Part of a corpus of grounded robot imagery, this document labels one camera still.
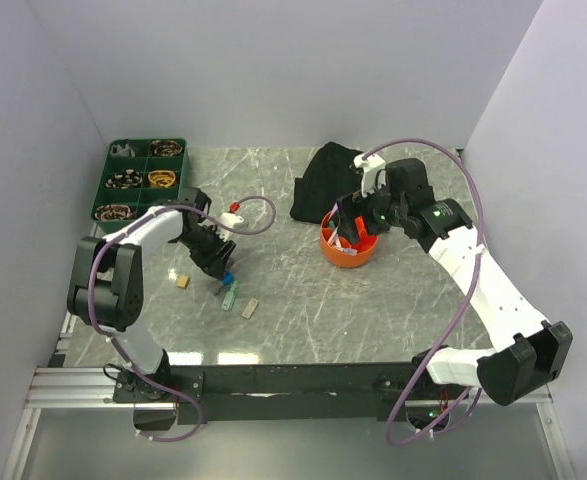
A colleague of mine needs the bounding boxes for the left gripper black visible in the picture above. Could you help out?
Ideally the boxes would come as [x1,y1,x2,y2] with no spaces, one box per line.
[177,225,236,281]

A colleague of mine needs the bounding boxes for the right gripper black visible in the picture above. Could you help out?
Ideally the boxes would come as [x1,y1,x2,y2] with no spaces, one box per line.
[336,174,407,246]

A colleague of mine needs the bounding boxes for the blue cap glue stick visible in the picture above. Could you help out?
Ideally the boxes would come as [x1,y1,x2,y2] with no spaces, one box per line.
[211,271,235,295]

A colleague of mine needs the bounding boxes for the mint green correction tape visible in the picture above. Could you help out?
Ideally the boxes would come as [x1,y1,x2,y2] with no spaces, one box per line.
[221,281,239,311]

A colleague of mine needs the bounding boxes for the orange round pen holder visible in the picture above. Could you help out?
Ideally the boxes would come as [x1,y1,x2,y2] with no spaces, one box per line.
[319,207,378,268]

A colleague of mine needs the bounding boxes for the small cork block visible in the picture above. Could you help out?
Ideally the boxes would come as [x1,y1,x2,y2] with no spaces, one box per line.
[177,275,190,289]

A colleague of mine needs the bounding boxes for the long cork eraser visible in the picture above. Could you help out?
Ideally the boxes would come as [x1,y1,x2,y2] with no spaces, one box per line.
[242,298,259,319]

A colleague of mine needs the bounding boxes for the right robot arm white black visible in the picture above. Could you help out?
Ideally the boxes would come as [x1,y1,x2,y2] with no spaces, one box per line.
[334,155,573,406]

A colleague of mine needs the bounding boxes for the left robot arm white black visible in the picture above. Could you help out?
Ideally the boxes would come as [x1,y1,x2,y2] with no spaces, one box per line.
[67,188,242,402]

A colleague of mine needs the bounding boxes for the blue cap white marker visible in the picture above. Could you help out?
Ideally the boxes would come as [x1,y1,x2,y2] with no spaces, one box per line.
[334,246,358,256]

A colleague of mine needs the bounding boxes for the black folded cloth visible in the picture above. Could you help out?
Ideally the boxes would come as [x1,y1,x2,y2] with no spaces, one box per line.
[290,142,362,224]

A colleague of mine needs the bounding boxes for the yellow rubber band bundle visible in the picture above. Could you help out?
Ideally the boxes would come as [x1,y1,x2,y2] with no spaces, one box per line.
[147,170,178,189]

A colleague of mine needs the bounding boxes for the brown white band bundle bottom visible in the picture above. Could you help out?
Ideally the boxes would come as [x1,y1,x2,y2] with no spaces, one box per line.
[94,204,135,221]

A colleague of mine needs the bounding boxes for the brown white band bundle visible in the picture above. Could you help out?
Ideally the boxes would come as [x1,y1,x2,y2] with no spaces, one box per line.
[104,169,143,189]
[94,204,135,221]

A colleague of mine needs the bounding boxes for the green compartment tray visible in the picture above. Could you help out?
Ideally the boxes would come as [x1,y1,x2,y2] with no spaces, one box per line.
[91,138,190,234]

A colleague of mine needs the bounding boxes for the brown white band bundle middle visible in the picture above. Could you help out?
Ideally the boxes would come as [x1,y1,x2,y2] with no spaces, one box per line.
[104,169,143,189]

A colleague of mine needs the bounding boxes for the brown band bundle top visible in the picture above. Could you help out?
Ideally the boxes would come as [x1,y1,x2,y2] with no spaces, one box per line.
[149,139,184,157]

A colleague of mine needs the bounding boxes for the grey clips in tray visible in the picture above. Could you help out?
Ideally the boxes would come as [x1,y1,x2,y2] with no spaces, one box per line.
[109,143,136,158]

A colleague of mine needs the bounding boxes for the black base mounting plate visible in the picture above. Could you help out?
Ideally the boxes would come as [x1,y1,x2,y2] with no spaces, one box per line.
[111,363,470,426]

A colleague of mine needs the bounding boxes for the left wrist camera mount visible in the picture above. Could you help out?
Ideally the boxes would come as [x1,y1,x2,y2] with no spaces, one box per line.
[219,202,246,231]

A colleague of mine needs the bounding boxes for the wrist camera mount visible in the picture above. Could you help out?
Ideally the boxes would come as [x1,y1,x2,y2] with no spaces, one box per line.
[219,202,246,231]
[353,154,387,198]

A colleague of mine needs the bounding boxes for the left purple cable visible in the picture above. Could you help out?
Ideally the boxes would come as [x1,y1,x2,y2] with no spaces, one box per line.
[86,194,277,443]

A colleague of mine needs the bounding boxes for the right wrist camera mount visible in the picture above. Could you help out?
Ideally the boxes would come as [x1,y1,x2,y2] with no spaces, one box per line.
[353,154,387,198]

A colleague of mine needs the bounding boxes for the aluminium rail frame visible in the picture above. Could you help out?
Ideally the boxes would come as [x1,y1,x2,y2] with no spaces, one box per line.
[0,224,574,480]

